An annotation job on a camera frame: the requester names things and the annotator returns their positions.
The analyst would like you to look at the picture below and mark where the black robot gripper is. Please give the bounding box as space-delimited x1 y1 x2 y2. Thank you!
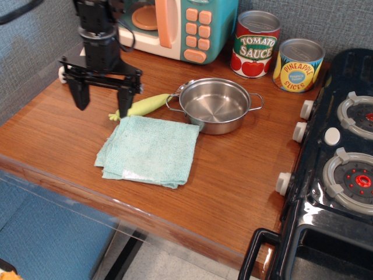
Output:
59 30 143 118

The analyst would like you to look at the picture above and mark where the spoon with yellow-green handle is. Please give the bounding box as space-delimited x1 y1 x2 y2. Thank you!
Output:
108 80 194 121

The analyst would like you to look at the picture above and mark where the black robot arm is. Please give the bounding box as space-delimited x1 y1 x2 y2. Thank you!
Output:
59 1 142 118

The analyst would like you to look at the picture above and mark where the light blue folded cloth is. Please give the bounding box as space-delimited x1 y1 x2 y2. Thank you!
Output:
94 116 199 189

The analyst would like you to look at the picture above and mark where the plush mushroom toy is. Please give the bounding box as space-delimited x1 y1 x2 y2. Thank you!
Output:
58 48 85 84

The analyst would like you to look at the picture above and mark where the toy microwave teal and cream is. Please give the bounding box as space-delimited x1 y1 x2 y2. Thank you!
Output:
119 1 238 65

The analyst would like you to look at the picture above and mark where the small stainless steel pot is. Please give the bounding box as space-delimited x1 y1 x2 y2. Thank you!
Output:
166 78 264 135

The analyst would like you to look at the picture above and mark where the tomato sauce can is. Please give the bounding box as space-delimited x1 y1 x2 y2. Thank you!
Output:
230 10 281 78

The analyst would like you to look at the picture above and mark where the pineapple slices can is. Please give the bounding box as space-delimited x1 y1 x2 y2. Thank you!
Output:
273 38 325 93

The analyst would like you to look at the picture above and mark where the orange plush object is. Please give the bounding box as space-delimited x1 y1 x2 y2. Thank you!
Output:
0 271 23 280

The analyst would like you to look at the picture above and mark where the black toy stove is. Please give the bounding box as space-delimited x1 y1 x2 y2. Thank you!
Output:
239 48 372 279

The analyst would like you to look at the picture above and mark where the black cable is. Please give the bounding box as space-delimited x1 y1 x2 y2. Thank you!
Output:
115 17 136 53

